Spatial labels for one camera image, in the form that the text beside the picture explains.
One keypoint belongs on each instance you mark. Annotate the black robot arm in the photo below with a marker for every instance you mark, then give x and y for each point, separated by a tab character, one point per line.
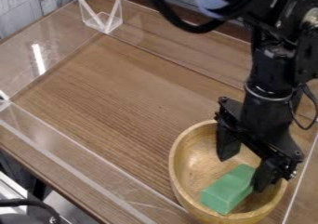
285	64

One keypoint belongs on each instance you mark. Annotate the clear acrylic wall panels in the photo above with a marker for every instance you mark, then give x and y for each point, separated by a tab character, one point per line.
98	102

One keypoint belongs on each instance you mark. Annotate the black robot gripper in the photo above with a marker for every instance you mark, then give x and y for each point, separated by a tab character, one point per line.
259	123

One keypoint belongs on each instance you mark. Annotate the brown wooden bowl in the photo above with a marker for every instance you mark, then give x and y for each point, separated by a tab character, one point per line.
196	168

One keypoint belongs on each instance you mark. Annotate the green rectangular block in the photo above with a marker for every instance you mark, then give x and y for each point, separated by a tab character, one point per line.
224	195

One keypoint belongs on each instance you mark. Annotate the clear acrylic corner bracket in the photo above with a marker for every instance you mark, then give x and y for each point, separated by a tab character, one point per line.
105	22

